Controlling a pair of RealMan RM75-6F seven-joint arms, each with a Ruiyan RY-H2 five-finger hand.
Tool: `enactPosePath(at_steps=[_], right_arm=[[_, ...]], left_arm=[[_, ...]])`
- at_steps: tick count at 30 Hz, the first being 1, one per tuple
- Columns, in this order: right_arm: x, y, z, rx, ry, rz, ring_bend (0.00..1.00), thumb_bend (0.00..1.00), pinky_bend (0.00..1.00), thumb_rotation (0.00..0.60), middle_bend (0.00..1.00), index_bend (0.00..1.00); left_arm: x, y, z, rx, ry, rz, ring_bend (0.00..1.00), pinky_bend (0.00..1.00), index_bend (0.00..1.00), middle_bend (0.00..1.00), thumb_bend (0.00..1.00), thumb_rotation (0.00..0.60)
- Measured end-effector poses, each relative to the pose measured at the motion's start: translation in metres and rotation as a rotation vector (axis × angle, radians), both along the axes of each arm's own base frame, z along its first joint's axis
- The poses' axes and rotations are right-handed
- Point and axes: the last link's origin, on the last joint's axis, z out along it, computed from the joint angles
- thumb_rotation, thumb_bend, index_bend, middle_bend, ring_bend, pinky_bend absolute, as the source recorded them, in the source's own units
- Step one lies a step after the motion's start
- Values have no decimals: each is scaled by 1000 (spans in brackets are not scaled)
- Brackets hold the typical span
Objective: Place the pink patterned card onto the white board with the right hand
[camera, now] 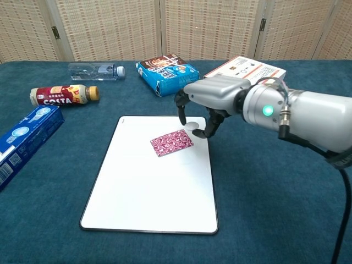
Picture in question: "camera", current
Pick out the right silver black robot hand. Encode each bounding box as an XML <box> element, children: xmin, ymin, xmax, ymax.
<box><xmin>174</xmin><ymin>75</ymin><xmax>252</xmax><ymax>138</ymax></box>

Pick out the pink patterned packet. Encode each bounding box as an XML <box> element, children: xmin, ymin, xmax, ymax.
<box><xmin>150</xmin><ymin>129</ymin><xmax>195</xmax><ymax>157</ymax></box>

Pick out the white rectangular board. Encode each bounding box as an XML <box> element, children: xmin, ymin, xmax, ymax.
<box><xmin>79</xmin><ymin>115</ymin><xmax>219</xmax><ymax>235</ymax></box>

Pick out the white orange cardboard box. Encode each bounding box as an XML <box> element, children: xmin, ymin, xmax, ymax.
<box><xmin>203</xmin><ymin>56</ymin><xmax>287</xmax><ymax>86</ymax></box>

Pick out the blue brown snack bag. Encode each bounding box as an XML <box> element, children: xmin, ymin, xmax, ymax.
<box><xmin>135</xmin><ymin>53</ymin><xmax>200</xmax><ymax>97</ymax></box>

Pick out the teal tablecloth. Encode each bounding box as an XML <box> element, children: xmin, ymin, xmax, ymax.
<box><xmin>0</xmin><ymin>59</ymin><xmax>352</xmax><ymax>264</ymax></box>

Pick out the woven bamboo folding screen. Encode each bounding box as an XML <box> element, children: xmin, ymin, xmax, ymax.
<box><xmin>0</xmin><ymin>0</ymin><xmax>352</xmax><ymax>64</ymax></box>

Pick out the clear plastic water bottle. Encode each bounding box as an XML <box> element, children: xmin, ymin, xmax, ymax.
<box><xmin>68</xmin><ymin>62</ymin><xmax>126</xmax><ymax>82</ymax></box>

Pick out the red Costa coffee bottle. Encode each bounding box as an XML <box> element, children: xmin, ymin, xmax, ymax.
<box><xmin>29</xmin><ymin>84</ymin><xmax>100</xmax><ymax>107</ymax></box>

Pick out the blue toothpaste box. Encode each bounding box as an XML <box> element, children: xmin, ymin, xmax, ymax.
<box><xmin>0</xmin><ymin>104</ymin><xmax>65</xmax><ymax>192</ymax></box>

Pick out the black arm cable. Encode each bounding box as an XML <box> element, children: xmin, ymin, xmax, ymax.
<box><xmin>329</xmin><ymin>153</ymin><xmax>352</xmax><ymax>264</ymax></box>

